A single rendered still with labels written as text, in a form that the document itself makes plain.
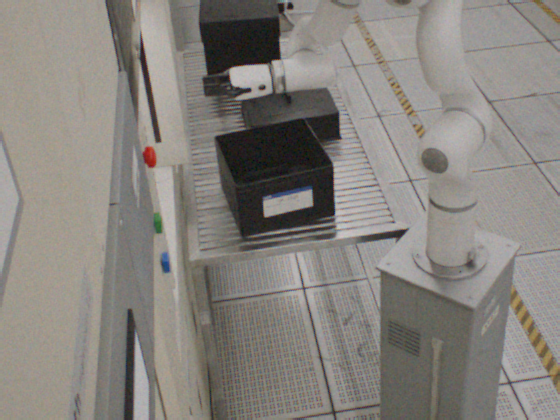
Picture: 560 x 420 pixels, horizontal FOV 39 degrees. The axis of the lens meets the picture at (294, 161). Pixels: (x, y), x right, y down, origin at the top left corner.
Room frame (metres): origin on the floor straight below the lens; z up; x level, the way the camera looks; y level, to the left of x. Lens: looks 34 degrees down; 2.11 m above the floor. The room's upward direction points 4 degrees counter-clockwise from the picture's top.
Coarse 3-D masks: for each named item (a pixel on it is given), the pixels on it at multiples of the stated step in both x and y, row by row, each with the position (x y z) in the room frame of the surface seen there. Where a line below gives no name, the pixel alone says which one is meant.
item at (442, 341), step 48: (480, 240) 1.58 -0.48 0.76; (384, 288) 1.50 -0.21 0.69; (432, 288) 1.41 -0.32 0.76; (480, 288) 1.40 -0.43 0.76; (384, 336) 1.50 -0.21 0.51; (432, 336) 1.41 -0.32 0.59; (480, 336) 1.40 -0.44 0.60; (384, 384) 1.50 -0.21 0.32; (432, 384) 1.40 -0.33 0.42; (480, 384) 1.43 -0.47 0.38
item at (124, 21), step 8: (112, 0) 1.20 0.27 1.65; (120, 0) 1.32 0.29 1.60; (128, 0) 1.48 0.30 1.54; (112, 8) 1.18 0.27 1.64; (120, 8) 1.30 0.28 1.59; (128, 8) 1.45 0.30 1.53; (120, 16) 1.27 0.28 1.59; (128, 16) 1.41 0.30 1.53; (120, 24) 1.25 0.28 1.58; (128, 24) 1.38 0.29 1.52; (120, 32) 1.22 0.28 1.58; (128, 32) 1.35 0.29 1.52; (120, 40) 1.20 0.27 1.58; (128, 40) 1.33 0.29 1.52; (128, 48) 1.30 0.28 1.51; (128, 56) 1.27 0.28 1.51; (128, 64) 1.25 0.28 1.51; (128, 72) 1.22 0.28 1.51; (128, 80) 1.20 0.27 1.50; (160, 208) 1.32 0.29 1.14; (160, 264) 1.17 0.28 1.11; (192, 304) 1.66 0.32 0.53; (208, 376) 1.79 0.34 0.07
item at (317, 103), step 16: (272, 96) 2.26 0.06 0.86; (288, 96) 2.21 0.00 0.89; (304, 96) 2.25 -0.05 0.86; (320, 96) 2.24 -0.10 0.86; (256, 112) 2.17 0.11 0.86; (272, 112) 2.16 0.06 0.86; (288, 112) 2.15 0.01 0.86; (304, 112) 2.14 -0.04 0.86; (320, 112) 2.14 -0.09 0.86; (336, 112) 2.13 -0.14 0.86; (320, 128) 2.12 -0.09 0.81; (336, 128) 2.13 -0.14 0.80
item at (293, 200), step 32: (256, 128) 1.96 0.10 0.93; (288, 128) 1.98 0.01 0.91; (224, 160) 1.79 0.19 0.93; (256, 160) 1.95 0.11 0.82; (288, 160) 1.98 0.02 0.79; (320, 160) 1.84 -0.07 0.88; (224, 192) 1.86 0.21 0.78; (256, 192) 1.67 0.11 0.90; (288, 192) 1.70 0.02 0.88; (320, 192) 1.72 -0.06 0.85; (256, 224) 1.67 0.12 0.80; (288, 224) 1.70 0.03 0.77
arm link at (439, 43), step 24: (432, 0) 1.59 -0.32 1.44; (456, 0) 1.58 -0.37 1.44; (432, 24) 1.55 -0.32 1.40; (456, 24) 1.55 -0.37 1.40; (432, 48) 1.52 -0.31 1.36; (456, 48) 1.53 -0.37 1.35; (432, 72) 1.52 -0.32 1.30; (456, 72) 1.51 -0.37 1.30; (456, 96) 1.55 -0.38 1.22; (480, 96) 1.55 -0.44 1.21; (480, 120) 1.53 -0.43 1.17
